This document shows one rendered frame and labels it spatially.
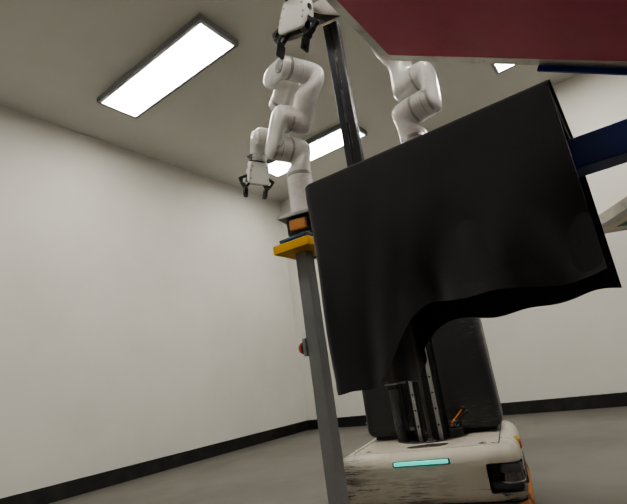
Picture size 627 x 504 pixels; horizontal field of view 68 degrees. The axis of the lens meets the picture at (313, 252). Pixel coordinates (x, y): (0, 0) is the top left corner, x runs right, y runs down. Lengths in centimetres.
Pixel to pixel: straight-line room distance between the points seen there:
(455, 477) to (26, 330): 320
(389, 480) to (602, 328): 334
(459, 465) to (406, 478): 18
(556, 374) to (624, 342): 61
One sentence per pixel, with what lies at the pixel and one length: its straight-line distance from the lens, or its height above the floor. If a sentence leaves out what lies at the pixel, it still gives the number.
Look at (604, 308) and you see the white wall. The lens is 478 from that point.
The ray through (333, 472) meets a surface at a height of 32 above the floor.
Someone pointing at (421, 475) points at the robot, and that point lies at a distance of 172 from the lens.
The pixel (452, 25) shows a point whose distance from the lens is 133.
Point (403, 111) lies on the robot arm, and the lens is 167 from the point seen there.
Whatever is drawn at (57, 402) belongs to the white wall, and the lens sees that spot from 407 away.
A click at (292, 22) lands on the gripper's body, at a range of 150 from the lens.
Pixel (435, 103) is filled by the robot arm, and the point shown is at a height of 137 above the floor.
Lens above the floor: 56
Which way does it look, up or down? 16 degrees up
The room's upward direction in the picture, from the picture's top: 8 degrees counter-clockwise
